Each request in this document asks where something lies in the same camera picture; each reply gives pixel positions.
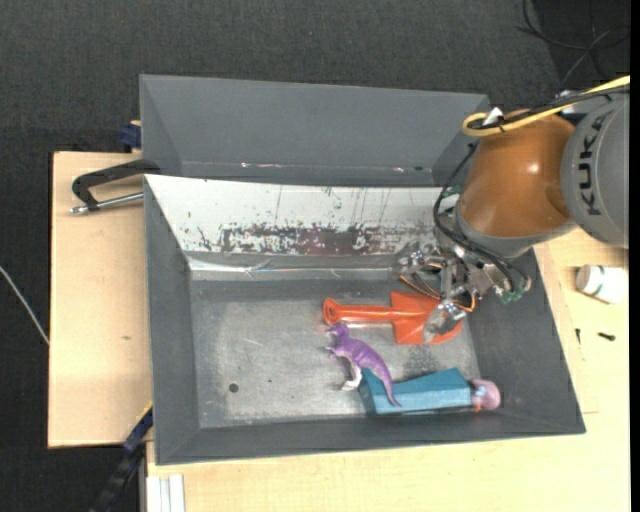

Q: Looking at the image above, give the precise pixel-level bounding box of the purple toy dinosaur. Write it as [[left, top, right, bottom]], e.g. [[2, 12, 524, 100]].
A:
[[323, 322, 403, 409]]

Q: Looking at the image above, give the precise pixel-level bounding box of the grey metal bin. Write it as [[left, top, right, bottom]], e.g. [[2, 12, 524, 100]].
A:
[[138, 73, 587, 466]]

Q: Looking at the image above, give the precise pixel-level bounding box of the orange toy shovel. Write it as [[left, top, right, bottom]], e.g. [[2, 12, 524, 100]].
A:
[[322, 291, 464, 347]]

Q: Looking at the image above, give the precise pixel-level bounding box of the pink toy figure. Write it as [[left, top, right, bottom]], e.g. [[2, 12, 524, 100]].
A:
[[468, 377, 502, 413]]

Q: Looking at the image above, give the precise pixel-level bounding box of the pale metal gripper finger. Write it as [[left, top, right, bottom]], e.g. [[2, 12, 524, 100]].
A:
[[422, 298, 467, 346], [398, 251, 445, 285]]

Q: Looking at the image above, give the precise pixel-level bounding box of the teal flat block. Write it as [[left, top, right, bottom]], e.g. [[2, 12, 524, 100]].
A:
[[357, 367, 474, 417]]

